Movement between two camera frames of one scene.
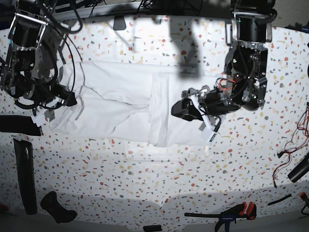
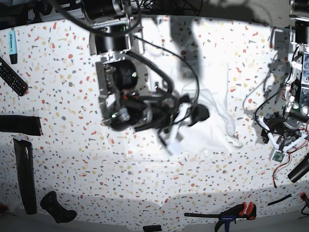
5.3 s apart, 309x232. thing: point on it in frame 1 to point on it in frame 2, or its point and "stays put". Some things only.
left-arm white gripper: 195,105 to 277,153
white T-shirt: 126,103 to 206,84
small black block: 152,228 stays put
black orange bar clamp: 241,211 stays put
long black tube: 23,151 stays put
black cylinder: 301,169 stays put
